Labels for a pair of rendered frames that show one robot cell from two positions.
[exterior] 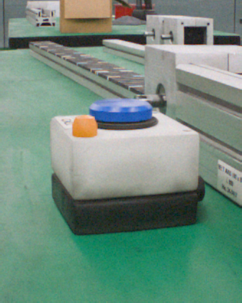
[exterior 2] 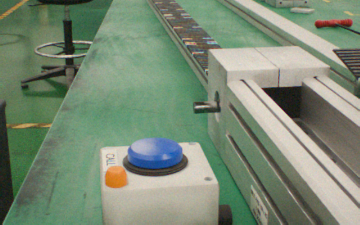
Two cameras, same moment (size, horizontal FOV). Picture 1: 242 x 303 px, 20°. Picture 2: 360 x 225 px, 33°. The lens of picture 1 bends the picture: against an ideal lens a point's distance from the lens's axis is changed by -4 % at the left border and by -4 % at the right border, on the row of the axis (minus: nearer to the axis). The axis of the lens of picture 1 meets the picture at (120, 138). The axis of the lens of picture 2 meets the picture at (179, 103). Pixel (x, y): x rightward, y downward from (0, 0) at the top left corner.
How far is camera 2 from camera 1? 0.12 m
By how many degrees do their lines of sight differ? 9
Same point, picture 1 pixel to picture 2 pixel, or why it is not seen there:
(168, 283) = not seen: outside the picture
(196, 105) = (238, 127)
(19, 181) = (81, 187)
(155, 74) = (215, 81)
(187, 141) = (207, 190)
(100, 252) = not seen: outside the picture
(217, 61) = (267, 76)
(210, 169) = (246, 188)
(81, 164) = (111, 210)
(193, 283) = not seen: outside the picture
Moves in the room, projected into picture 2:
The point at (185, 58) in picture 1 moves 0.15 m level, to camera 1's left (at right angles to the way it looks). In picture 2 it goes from (236, 74) to (78, 71)
